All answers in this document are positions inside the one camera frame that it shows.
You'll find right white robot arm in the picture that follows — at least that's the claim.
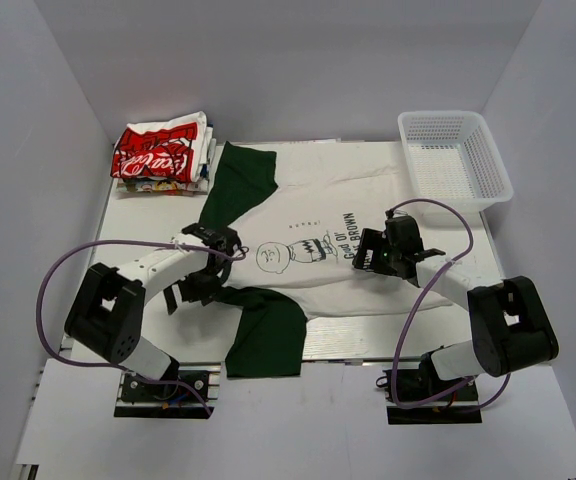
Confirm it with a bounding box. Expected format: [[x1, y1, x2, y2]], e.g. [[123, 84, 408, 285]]
[[353, 215, 559, 399]]

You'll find red white folded t-shirt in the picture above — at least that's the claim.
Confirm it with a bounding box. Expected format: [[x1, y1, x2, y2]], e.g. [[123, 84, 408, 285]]
[[110, 111, 210, 183]]

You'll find white plastic mesh basket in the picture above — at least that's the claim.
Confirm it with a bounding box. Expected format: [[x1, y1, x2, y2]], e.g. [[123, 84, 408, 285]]
[[398, 110, 514, 214]]

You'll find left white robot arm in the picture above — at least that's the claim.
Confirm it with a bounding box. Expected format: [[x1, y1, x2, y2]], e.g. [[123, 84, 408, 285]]
[[64, 223, 245, 399]]

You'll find white green raglan t-shirt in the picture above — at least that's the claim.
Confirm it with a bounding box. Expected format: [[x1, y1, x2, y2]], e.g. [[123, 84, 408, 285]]
[[200, 143, 445, 378]]

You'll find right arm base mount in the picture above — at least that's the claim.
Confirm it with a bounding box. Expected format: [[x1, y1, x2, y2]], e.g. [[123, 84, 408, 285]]
[[375, 369, 482, 426]]

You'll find cartoon print folded t-shirt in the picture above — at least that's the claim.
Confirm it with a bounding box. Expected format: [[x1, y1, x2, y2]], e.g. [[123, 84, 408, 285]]
[[116, 178, 210, 196]]

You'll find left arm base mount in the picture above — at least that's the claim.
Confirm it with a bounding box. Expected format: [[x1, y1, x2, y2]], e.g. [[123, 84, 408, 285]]
[[114, 364, 221, 420]]

